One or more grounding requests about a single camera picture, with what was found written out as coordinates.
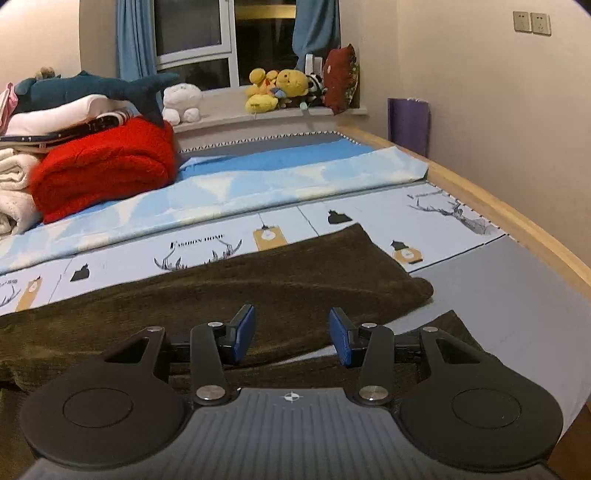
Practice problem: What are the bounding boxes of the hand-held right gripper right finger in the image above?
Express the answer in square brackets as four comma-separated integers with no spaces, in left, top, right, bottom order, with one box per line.
[328,307,502,408]

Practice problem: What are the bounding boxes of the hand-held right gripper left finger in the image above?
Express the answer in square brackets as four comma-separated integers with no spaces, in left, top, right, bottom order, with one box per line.
[99,304,257,408]

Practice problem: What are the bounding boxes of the dark olive corduroy pants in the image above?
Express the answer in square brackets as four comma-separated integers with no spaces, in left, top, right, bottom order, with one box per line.
[0,223,502,480]

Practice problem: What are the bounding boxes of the light blue patterned quilt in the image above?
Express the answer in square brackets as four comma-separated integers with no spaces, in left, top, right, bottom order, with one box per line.
[0,138,430,278]

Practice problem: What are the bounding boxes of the folded red fleece blanket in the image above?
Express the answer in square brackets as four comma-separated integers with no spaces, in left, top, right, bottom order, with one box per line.
[28,116,178,224]

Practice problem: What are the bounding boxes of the purple bag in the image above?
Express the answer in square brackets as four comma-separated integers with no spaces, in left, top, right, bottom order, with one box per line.
[388,97,431,158]

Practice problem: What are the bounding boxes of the white stone windowsill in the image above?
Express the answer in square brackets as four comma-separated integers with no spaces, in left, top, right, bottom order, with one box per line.
[173,90,369,134]

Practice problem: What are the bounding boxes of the white plush toy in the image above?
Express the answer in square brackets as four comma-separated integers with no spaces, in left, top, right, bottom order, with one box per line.
[163,83,204,124]

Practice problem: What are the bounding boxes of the yellow duck plush toy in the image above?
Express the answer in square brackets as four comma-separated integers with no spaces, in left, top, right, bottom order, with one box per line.
[245,68,281,114]

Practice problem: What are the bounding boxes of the panda plush toy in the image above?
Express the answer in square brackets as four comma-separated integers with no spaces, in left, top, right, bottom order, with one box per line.
[305,74,328,105]

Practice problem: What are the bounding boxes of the yellow bear plush toy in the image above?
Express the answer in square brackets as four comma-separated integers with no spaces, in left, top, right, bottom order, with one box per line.
[274,69,310,110]

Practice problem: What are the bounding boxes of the navy star printed cloth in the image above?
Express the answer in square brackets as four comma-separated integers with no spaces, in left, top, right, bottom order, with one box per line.
[0,111,131,143]

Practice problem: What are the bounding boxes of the dark red cushion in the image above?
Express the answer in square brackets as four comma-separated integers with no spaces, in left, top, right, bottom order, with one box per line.
[322,44,360,115]

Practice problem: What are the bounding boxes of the folded white fleece blanket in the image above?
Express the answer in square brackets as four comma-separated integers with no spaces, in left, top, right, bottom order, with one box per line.
[0,148,44,236]

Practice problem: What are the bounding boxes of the teal shark plush toy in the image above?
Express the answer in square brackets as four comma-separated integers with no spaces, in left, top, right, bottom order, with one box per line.
[14,70,181,127]

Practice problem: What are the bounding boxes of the white framed window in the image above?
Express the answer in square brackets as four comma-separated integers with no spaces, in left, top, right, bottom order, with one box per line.
[152,0,301,90]

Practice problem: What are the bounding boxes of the pink cloth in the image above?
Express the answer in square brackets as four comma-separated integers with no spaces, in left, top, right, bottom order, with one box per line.
[0,83,19,131]

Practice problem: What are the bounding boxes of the wooden bed frame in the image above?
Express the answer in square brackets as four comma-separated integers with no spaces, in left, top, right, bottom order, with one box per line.
[337,124,591,480]

